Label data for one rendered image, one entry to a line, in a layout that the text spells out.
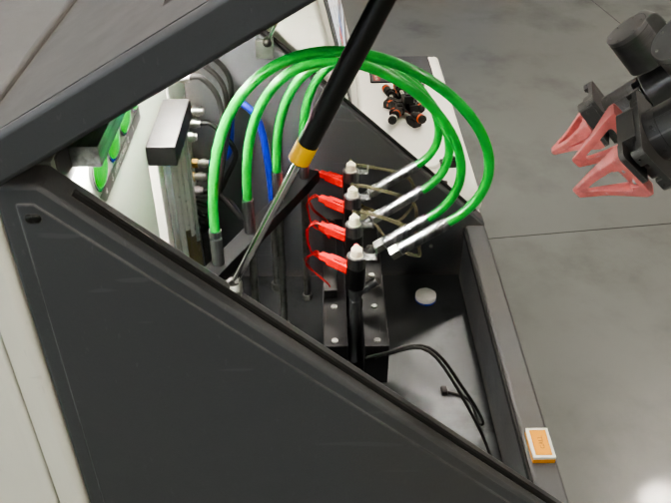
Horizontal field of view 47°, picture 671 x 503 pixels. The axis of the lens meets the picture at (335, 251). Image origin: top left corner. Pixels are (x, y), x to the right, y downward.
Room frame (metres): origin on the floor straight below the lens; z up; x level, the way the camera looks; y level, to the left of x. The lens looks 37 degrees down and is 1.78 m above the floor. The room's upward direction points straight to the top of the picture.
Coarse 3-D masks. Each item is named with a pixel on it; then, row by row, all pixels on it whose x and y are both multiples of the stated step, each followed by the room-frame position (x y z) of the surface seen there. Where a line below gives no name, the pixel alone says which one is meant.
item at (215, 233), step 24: (312, 48) 0.89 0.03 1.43; (336, 48) 0.88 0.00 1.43; (264, 72) 0.88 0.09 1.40; (408, 72) 0.88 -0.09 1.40; (240, 96) 0.88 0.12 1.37; (456, 96) 0.89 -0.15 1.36; (216, 144) 0.88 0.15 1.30; (480, 144) 0.89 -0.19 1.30; (216, 168) 0.88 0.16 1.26; (216, 192) 0.88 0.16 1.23; (480, 192) 0.88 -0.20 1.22; (216, 216) 0.88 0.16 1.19; (456, 216) 0.89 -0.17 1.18
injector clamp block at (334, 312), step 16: (336, 224) 1.16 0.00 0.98; (336, 240) 1.11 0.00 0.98; (368, 240) 1.11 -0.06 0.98; (368, 272) 1.02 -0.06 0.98; (336, 304) 0.93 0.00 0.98; (368, 304) 0.93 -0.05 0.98; (384, 304) 0.93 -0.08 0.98; (336, 320) 0.90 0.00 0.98; (368, 320) 0.90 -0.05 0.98; (384, 320) 0.90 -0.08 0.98; (336, 336) 0.86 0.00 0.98; (368, 336) 0.86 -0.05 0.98; (384, 336) 0.86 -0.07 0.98; (336, 352) 0.84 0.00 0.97; (368, 352) 0.84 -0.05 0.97; (368, 368) 0.84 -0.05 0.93; (384, 368) 0.84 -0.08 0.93
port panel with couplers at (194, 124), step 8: (184, 80) 1.08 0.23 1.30; (168, 88) 1.06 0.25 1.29; (176, 88) 1.12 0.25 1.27; (184, 88) 1.19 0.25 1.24; (168, 96) 1.06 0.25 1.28; (176, 96) 1.11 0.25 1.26; (184, 96) 1.17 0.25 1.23; (192, 112) 1.17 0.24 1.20; (200, 112) 1.17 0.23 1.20; (192, 120) 1.13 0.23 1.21; (200, 120) 1.13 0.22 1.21; (192, 128) 1.12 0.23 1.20; (192, 136) 1.08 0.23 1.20; (192, 152) 1.19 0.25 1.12; (192, 160) 1.17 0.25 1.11; (200, 160) 1.17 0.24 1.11; (208, 160) 1.17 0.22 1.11; (192, 168) 1.17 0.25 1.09; (200, 176) 1.12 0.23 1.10; (200, 192) 1.08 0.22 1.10
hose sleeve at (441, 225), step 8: (432, 224) 0.89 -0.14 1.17; (440, 224) 0.88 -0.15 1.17; (424, 232) 0.89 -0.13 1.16; (432, 232) 0.88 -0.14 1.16; (440, 232) 0.88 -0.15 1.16; (408, 240) 0.89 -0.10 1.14; (416, 240) 0.88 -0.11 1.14; (424, 240) 0.88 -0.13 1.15; (400, 248) 0.88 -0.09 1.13; (408, 248) 0.88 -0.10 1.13
